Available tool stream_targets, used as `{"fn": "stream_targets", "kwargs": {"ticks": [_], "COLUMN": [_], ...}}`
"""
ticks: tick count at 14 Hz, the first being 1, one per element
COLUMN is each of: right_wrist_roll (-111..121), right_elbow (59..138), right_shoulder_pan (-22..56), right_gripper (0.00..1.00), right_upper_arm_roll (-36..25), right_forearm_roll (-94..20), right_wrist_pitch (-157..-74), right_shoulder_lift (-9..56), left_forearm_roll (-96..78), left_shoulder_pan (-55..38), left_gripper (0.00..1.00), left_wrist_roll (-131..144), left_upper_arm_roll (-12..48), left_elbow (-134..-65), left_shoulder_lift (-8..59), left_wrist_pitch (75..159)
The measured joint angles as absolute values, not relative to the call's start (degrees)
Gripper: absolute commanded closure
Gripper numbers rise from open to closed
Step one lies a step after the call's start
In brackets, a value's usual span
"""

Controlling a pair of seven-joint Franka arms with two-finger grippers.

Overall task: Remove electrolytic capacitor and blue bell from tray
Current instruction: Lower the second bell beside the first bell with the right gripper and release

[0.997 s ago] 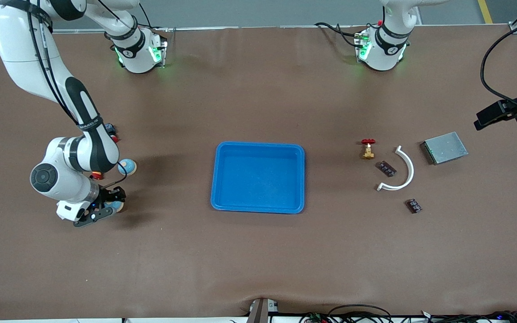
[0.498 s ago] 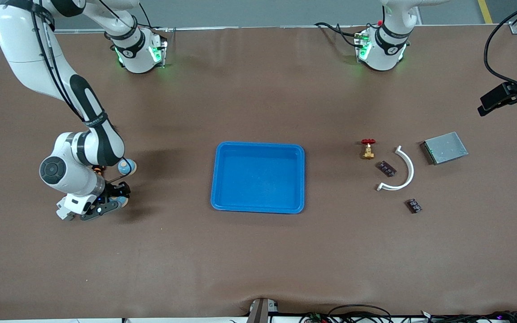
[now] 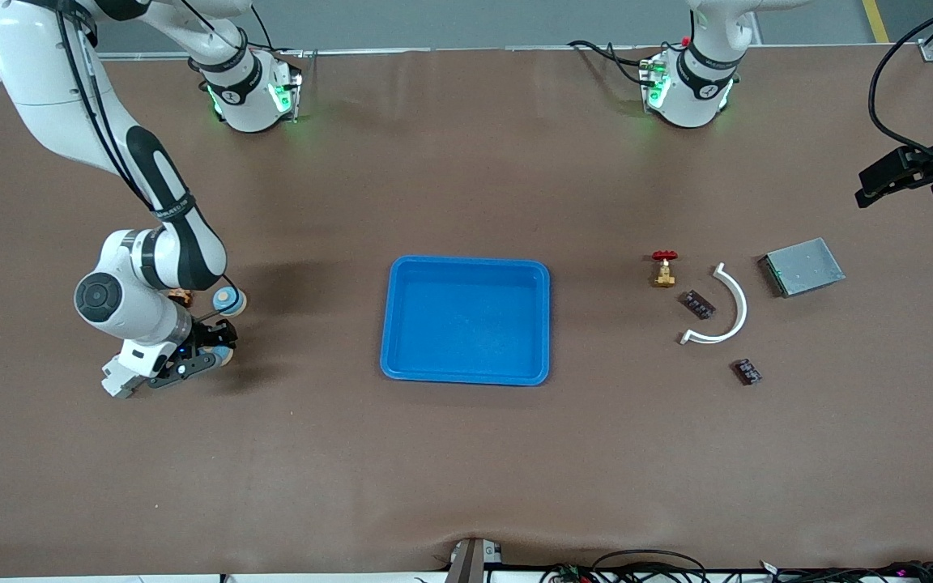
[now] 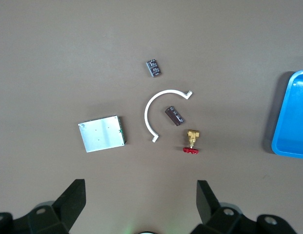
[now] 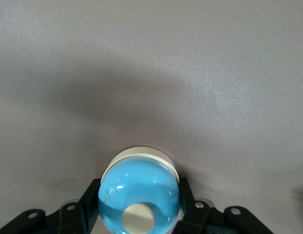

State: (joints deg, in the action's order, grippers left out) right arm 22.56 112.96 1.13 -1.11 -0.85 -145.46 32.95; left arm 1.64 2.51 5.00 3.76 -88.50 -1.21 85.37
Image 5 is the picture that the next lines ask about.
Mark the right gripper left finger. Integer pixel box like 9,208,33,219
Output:
0,178,101,234

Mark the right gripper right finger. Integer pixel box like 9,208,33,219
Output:
172,178,274,234

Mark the light blue call bell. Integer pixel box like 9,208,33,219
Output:
97,145,182,234

